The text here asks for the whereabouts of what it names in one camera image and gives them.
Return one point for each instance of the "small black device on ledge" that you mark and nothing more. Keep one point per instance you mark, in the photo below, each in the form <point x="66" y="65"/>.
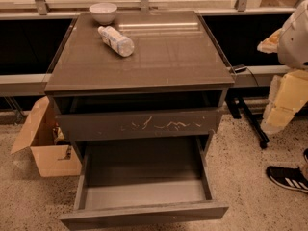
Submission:
<point x="238" y="68"/>

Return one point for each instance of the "open cardboard box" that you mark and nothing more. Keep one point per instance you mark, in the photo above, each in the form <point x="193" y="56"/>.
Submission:
<point x="52" y="160"/>

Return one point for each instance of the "black metal stand leg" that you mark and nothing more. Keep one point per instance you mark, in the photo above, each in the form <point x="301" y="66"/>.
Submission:
<point x="236" y="104"/>

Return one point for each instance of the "scratched grey top drawer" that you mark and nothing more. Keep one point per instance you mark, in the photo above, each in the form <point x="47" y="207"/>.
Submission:
<point x="134" y="125"/>

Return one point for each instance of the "clear plastic water bottle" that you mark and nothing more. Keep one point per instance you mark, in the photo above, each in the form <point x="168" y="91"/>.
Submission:
<point x="117" y="41"/>

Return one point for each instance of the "open grey middle drawer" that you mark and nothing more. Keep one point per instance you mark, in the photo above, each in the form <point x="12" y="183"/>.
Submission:
<point x="143" y="181"/>

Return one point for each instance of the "black and white sneaker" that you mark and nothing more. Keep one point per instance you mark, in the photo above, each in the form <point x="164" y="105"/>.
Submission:
<point x="288" y="178"/>

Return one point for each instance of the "dark grey drawer cabinet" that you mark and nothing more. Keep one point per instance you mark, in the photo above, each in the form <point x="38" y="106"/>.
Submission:
<point x="176" y="65"/>

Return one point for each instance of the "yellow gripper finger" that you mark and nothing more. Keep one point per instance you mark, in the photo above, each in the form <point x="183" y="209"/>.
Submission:
<point x="270" y="44"/>
<point x="287" y="95"/>

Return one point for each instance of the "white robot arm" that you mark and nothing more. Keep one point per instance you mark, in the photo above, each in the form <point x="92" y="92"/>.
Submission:
<point x="292" y="48"/>

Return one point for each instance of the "white ceramic bowl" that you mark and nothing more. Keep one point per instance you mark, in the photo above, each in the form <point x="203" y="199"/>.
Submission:
<point x="103" y="13"/>

